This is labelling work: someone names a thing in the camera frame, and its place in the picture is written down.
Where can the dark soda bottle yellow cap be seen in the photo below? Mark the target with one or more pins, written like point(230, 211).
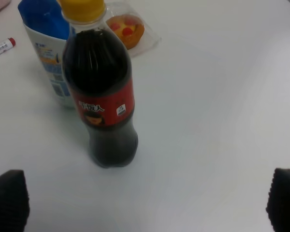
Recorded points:
point(98, 72)

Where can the white blue shampoo bottle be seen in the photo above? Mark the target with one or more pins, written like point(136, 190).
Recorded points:
point(48, 32)

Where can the red whiteboard marker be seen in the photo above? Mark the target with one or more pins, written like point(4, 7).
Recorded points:
point(7, 45)

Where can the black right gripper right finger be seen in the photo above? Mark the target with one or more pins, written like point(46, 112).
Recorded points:
point(278, 206)

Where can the fruit tart in plastic wrap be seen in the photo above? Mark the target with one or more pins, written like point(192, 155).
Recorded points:
point(130, 28)

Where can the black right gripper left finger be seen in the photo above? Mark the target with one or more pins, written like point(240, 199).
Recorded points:
point(14, 201)

